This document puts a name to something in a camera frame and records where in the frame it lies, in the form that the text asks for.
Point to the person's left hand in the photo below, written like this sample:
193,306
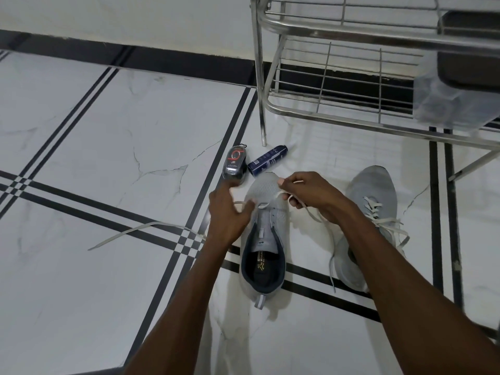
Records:
224,218

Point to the person's right hand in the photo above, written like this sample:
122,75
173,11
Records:
318,193

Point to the person's left thumb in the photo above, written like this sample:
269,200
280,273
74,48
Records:
244,216

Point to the person's right thumb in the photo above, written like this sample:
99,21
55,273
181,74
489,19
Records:
297,202

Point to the long white shoelace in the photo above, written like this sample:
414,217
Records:
144,226

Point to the person's left forearm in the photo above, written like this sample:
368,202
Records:
183,308

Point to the person's right forearm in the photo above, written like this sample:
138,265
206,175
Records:
410,304

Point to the grey sneaker with dark lining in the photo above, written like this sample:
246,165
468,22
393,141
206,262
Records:
269,226

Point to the black shoe polish sponge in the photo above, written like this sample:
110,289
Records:
234,165

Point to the blue spray can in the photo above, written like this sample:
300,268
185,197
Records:
267,160

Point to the grey laced sneaker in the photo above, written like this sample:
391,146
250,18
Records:
373,183

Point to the translucent plastic bag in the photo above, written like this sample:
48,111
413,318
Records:
441,101

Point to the steel shoe rack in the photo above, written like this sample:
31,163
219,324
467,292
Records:
351,35

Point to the black box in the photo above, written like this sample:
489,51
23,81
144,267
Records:
468,66

